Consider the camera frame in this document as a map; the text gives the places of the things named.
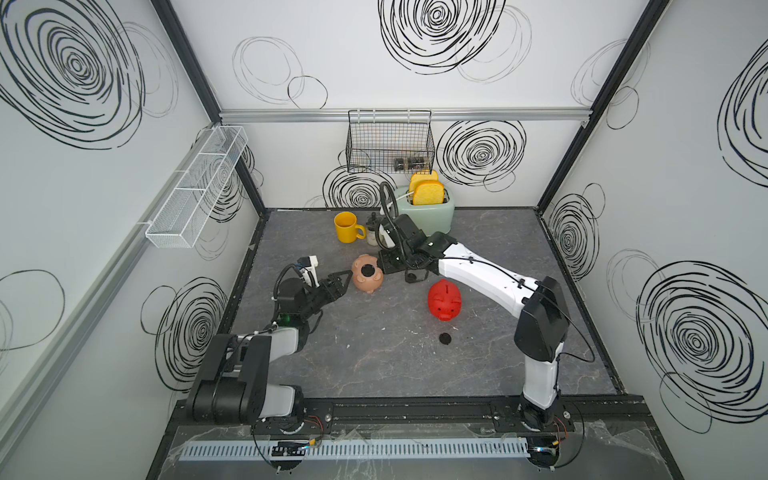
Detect pink piggy bank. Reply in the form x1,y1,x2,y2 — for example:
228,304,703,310
352,254,384,294

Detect black wire basket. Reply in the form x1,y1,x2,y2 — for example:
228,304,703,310
345,109,436,174

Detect yellow ceramic mug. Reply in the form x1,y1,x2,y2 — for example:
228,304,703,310
334,211,367,244

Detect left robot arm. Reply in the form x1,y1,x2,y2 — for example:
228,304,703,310
185,265,353,425

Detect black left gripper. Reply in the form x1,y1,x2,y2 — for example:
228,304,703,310
297,271,350,324

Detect red piggy bank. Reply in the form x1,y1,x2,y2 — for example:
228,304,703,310
427,279,462,322

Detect black corner frame post right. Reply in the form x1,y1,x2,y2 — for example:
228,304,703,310
536,0,671,214

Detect yellow toast slice front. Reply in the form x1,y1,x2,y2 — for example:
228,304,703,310
411,180,445,206

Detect black corner frame post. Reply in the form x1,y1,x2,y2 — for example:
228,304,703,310
151,0,269,219
536,0,671,214

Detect white slotted cable duct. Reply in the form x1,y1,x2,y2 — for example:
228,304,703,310
179,438,529,462

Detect glass sugar jar with spoon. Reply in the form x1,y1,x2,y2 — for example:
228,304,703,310
365,212,382,248

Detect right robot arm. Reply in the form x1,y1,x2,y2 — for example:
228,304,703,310
376,214,570,431

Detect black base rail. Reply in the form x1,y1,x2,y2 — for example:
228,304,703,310
173,394,652,428

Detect white wire shelf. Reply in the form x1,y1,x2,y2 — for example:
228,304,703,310
145,125,247,249

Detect yellow toast slice rear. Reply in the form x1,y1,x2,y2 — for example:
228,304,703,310
408,170,438,192

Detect yellow toast slice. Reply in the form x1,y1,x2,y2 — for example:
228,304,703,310
411,180,445,206
408,170,438,192

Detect dark item in basket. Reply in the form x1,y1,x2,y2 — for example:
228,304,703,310
393,157,427,172

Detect mint green toaster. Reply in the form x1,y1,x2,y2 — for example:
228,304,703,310
395,186,455,236

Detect black corner frame post left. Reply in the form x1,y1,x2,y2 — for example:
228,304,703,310
151,0,269,219

